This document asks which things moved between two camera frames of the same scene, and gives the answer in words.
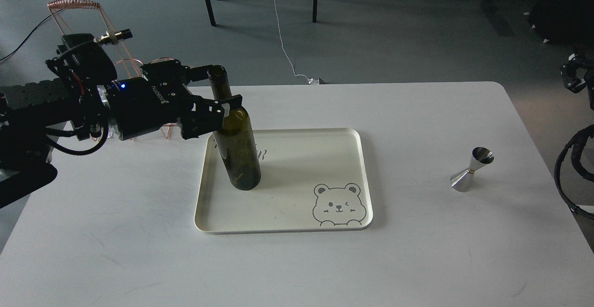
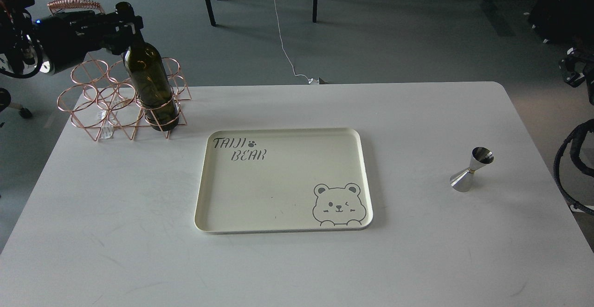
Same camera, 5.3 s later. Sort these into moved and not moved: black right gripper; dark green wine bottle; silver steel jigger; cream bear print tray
Moved: black right gripper; dark green wine bottle
Not moved: cream bear print tray; silver steel jigger
